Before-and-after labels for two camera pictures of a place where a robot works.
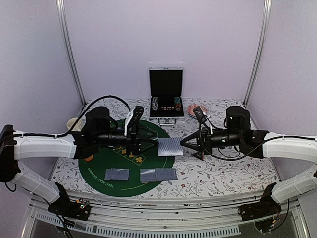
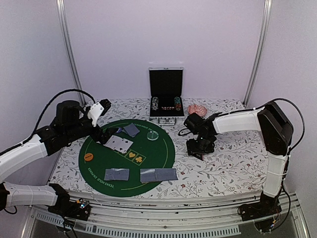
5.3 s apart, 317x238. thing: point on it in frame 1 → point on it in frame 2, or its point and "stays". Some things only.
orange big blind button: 89,158 stays
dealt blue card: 147,175 stays
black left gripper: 133,132 → 97,137
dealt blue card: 166,174 stays
